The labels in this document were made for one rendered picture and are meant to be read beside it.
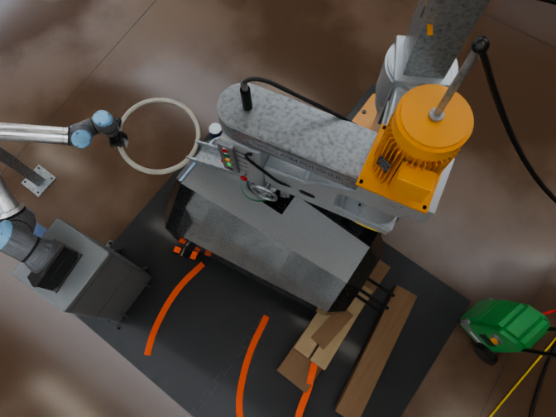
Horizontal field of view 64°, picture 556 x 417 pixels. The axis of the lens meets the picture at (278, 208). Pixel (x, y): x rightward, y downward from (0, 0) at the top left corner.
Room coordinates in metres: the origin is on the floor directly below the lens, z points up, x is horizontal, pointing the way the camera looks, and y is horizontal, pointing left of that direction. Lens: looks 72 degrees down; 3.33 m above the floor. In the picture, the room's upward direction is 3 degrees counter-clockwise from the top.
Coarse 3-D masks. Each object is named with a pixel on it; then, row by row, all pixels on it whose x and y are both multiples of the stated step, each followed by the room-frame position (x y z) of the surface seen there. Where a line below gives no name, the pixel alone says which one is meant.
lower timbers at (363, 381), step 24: (384, 264) 0.57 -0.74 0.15; (360, 312) 0.24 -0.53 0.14; (384, 312) 0.23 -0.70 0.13; (408, 312) 0.22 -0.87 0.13; (384, 336) 0.07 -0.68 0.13; (288, 360) -0.05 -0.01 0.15; (360, 360) -0.07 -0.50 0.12; (384, 360) -0.08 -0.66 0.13; (360, 384) -0.22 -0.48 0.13; (336, 408) -0.36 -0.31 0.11; (360, 408) -0.37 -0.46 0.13
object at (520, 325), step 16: (480, 304) 0.25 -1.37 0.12; (496, 304) 0.23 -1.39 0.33; (512, 304) 0.21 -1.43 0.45; (528, 304) 0.20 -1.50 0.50; (464, 320) 0.15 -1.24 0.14; (480, 320) 0.13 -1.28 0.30; (496, 320) 0.12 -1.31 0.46; (512, 320) 0.11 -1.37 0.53; (528, 320) 0.11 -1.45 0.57; (544, 320) 0.10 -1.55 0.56; (480, 336) 0.04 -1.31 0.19; (496, 336) 0.03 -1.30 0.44; (512, 336) 0.02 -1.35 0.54; (528, 336) 0.02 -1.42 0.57; (480, 352) -0.07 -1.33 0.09; (528, 352) -0.07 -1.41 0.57; (544, 352) -0.07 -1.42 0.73
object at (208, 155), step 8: (200, 144) 1.18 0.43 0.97; (208, 144) 1.16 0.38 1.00; (200, 152) 1.14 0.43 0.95; (208, 152) 1.13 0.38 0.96; (216, 152) 1.12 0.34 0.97; (192, 160) 1.08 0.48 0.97; (200, 160) 1.07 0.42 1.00; (208, 160) 1.08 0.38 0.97; (216, 160) 1.07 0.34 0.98; (216, 168) 1.01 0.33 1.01; (224, 168) 0.99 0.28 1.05
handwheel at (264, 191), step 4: (268, 184) 0.80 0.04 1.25; (252, 188) 0.78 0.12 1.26; (256, 188) 0.78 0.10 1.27; (260, 188) 0.76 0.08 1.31; (264, 188) 0.76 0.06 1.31; (268, 188) 0.78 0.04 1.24; (256, 192) 0.78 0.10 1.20; (260, 192) 0.76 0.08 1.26; (264, 192) 0.76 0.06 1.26; (268, 192) 0.74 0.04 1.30; (272, 192) 0.74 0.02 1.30; (260, 196) 0.76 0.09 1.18; (264, 196) 0.74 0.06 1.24; (276, 196) 0.73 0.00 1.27; (272, 200) 0.73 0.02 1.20
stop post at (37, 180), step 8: (0, 152) 1.41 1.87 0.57; (8, 152) 1.43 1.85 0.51; (0, 160) 1.38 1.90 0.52; (8, 160) 1.40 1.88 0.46; (16, 160) 1.42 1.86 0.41; (16, 168) 1.39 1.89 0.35; (24, 168) 1.41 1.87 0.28; (40, 168) 1.53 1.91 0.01; (24, 176) 1.37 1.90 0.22; (32, 176) 1.40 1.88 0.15; (40, 176) 1.43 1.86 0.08; (48, 176) 1.45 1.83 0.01; (24, 184) 1.40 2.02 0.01; (32, 184) 1.40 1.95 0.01; (40, 184) 1.39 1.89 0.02; (48, 184) 1.39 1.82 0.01; (40, 192) 1.32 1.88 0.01
